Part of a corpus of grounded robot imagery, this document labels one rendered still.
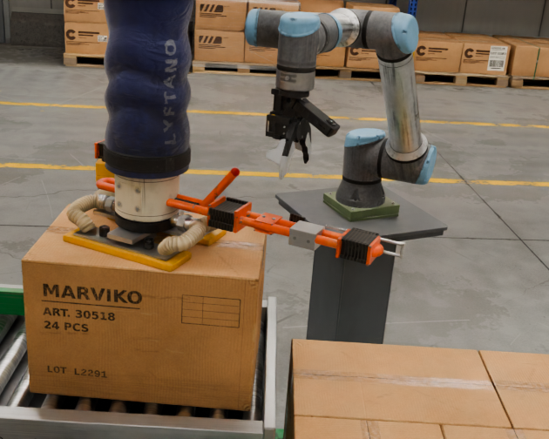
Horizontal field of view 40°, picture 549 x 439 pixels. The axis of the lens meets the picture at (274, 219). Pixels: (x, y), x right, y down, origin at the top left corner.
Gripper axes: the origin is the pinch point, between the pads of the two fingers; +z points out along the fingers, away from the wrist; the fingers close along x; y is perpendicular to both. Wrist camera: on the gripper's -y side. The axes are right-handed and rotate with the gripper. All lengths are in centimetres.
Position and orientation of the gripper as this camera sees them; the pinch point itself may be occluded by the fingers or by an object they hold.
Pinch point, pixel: (295, 172)
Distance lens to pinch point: 182.4
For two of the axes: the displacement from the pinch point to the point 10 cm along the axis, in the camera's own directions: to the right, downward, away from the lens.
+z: -0.7, 9.2, 3.8
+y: -9.0, -2.2, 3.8
